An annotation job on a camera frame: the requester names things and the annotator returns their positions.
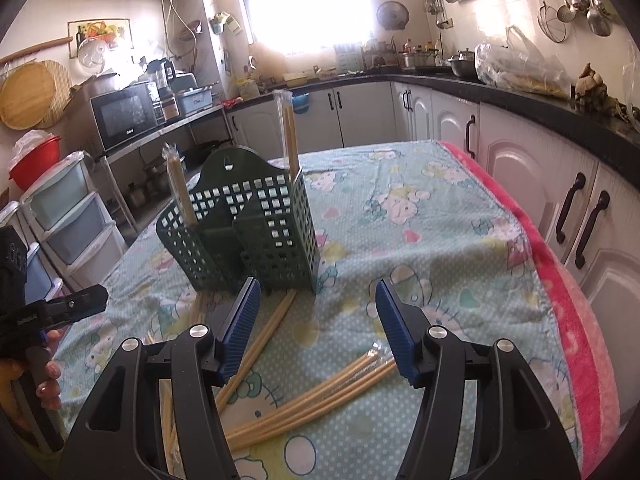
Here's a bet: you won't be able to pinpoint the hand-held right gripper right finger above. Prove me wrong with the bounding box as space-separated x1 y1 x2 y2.
375 279 583 480

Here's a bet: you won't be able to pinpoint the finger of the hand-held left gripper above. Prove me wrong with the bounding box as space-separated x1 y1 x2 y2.
30 284 109 333

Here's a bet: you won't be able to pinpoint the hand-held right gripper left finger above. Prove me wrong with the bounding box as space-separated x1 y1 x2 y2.
57 276 263 480

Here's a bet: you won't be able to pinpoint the black plastic utensil basket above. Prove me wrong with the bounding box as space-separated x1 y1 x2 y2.
156 145 321 295

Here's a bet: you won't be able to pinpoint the person's left hand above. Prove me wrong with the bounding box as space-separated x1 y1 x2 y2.
35 329 63 411

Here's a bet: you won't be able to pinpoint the plastic drawer unit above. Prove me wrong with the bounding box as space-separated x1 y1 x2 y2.
20 152 128 281

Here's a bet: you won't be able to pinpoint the red plastic basin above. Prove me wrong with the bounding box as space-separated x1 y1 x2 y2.
8 132 63 192

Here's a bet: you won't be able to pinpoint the cartoon printed green blanket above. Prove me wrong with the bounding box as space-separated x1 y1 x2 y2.
50 139 583 480

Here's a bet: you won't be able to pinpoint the round wooden cutting board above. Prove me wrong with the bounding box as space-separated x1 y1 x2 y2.
0 63 57 131

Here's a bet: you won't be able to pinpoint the metal kitchen shelf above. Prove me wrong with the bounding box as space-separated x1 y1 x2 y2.
92 102 236 233

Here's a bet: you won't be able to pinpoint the round bamboo mat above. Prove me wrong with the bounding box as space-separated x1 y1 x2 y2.
37 59 74 129

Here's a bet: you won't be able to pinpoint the black microwave oven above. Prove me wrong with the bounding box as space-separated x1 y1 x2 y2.
90 81 167 151

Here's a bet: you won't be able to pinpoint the wooden rolling pin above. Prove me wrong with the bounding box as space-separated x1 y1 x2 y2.
0 36 74 65

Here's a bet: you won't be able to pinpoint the light blue storage container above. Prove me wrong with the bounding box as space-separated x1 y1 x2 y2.
175 85 221 116

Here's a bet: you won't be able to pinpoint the black kitchen countertop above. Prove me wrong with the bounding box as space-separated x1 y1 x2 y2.
225 70 640 173

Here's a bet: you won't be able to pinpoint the clear plastic food bag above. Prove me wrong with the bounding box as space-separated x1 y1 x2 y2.
474 25 573 100

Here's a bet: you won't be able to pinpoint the ginger root pile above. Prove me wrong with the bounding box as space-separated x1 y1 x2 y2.
575 62 613 111

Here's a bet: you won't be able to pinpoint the hanging kitchen tools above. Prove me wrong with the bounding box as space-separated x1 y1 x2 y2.
424 0 448 28

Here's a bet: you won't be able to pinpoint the kitchen window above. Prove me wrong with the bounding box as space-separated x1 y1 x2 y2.
237 0 383 53

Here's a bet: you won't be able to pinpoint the metal mesh strainer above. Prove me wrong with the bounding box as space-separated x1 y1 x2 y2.
532 0 571 43

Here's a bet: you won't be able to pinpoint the fruit wall poster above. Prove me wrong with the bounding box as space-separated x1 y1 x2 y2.
67 18 133 58

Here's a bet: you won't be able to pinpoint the green wall organizer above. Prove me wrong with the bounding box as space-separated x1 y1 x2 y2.
209 11 241 36

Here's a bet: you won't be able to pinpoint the round wall fan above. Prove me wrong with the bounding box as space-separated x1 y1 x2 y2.
376 1 411 29

